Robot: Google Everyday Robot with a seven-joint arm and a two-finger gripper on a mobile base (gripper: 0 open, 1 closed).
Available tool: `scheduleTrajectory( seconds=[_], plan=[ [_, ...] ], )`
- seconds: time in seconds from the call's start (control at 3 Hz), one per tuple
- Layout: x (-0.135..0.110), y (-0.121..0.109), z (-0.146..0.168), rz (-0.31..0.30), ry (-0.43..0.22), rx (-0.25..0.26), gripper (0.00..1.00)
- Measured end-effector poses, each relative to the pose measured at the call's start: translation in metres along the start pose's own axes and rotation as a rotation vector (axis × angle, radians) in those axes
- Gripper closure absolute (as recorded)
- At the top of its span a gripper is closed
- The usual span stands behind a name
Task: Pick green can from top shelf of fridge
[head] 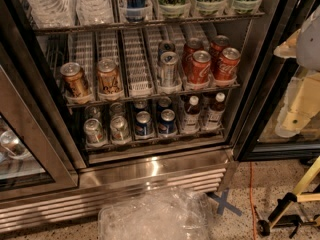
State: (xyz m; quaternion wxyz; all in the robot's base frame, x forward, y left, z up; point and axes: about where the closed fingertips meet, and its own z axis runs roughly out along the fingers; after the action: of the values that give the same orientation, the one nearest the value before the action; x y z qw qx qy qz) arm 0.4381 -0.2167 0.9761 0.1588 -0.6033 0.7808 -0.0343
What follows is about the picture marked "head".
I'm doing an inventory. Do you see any orange cable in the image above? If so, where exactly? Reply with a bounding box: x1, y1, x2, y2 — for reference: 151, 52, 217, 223
249, 161, 258, 240

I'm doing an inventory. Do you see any left clear water bottle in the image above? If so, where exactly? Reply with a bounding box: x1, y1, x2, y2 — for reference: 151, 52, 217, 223
27, 0, 72, 28

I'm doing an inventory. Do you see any front right blue pepsi can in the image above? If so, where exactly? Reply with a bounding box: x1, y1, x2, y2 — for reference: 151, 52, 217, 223
158, 109, 176, 134

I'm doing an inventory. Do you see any right brown drink bottle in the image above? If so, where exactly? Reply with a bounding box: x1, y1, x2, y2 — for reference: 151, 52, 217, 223
203, 92, 225, 130

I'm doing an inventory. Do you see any rear right red cola can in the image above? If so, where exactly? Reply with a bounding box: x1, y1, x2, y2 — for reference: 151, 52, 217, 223
209, 35, 230, 68

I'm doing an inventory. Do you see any front left red cola can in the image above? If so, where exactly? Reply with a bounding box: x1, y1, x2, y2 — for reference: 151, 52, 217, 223
187, 50, 211, 84

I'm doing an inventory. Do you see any rear left silver bottom can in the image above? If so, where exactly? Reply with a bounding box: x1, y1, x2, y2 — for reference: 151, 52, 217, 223
84, 106, 102, 121

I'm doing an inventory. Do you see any red cola can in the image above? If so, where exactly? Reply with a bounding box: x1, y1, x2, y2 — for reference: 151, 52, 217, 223
187, 50, 211, 84
214, 47, 241, 80
209, 35, 230, 68
182, 37, 204, 75

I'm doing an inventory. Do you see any blue pepsi can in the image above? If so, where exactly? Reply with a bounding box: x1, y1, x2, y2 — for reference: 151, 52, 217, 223
158, 109, 176, 134
135, 111, 153, 136

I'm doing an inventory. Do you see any gold can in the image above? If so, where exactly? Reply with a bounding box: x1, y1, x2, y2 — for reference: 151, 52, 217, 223
60, 62, 89, 98
97, 58, 122, 95

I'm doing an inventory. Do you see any front left blue pepsi can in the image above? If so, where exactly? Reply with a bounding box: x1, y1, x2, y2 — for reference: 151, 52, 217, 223
135, 111, 153, 136

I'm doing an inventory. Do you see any silver can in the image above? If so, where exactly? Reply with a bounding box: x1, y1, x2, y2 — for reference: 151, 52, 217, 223
158, 51, 179, 87
110, 116, 129, 141
158, 40, 175, 56
83, 118, 106, 145
84, 106, 102, 121
109, 102, 126, 118

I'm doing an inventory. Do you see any clear plastic bin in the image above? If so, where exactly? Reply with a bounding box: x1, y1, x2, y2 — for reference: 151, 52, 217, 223
98, 188, 212, 240

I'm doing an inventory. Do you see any right glass fridge door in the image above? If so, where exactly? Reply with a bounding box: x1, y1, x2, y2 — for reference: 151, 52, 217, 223
230, 0, 320, 162

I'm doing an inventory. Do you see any open fridge door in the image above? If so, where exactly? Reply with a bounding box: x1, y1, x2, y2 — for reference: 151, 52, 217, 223
0, 50, 78, 202

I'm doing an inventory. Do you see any rear left blue can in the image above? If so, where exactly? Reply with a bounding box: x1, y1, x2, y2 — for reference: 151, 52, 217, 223
133, 100, 149, 113

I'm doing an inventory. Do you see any blue tape cross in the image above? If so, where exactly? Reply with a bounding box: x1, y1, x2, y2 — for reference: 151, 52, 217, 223
208, 189, 242, 217

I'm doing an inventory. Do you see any rear right blue can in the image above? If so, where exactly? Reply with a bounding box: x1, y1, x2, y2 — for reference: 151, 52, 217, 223
157, 97, 172, 112

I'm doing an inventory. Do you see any left brown drink bottle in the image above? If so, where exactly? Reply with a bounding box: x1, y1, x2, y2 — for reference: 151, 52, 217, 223
182, 96, 200, 132

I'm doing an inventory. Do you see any front right red cola can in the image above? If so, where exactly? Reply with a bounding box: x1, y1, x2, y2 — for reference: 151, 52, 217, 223
214, 47, 241, 80

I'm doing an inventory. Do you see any brown drink bottle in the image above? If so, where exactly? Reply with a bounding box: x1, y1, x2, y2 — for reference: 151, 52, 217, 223
182, 96, 200, 132
203, 92, 225, 130

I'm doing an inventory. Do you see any yellow black stand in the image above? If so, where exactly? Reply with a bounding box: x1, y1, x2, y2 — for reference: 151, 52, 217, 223
257, 157, 320, 239

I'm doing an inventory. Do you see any blue red can top shelf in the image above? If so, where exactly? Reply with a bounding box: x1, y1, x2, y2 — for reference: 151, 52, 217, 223
124, 0, 145, 22

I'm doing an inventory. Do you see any clear water bottle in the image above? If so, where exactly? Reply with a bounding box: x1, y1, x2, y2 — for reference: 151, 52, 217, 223
27, 0, 72, 28
76, 0, 113, 25

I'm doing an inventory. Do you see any left gold can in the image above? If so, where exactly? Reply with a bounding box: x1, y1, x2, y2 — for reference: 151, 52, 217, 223
60, 62, 89, 98

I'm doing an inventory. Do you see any rear left red cola can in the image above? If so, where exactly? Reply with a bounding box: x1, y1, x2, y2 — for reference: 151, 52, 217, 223
182, 37, 204, 75

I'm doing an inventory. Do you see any stainless steel fridge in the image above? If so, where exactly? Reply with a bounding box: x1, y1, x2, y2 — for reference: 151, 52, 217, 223
0, 0, 301, 234

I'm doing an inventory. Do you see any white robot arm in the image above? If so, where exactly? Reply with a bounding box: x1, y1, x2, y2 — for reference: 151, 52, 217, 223
273, 6, 320, 138

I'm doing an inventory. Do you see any front left silver bottom can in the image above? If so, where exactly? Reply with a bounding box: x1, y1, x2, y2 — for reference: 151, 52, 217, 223
83, 118, 106, 145

